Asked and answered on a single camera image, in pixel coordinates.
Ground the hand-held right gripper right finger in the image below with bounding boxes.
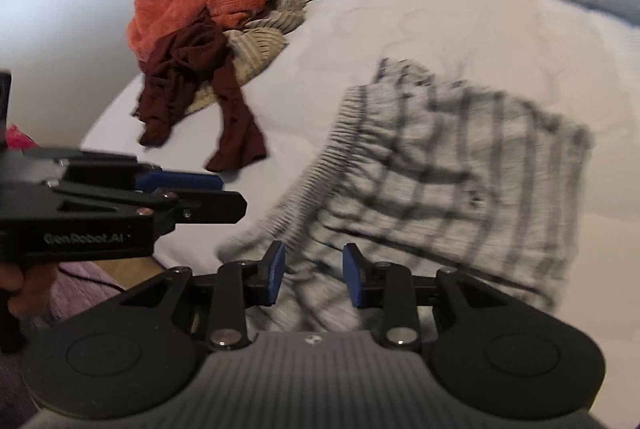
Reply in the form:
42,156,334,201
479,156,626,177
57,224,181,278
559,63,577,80
341,242,514,351

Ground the grey striped sweater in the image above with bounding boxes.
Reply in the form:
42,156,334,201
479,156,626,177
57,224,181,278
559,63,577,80
215,58,596,335

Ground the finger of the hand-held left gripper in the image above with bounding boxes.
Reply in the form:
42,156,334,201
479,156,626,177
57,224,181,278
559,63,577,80
49,181,249,226
59,149,224,196

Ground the beige striped garment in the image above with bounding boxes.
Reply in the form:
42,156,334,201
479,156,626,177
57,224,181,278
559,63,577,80
185,0,308,114

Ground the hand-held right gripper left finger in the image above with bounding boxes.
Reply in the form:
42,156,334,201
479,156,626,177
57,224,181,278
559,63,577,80
121,240,287,353

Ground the person's left hand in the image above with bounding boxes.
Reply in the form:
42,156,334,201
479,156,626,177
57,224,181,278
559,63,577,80
0,261,60,321

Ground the pink patterned cloth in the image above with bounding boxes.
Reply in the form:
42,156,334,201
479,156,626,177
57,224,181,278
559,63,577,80
4,124,38,150

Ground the purple fuzzy cloth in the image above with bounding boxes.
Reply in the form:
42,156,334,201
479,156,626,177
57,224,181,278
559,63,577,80
0,259,123,429

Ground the dark maroon garment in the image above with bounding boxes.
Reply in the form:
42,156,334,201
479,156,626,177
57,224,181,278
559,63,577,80
131,16,268,173

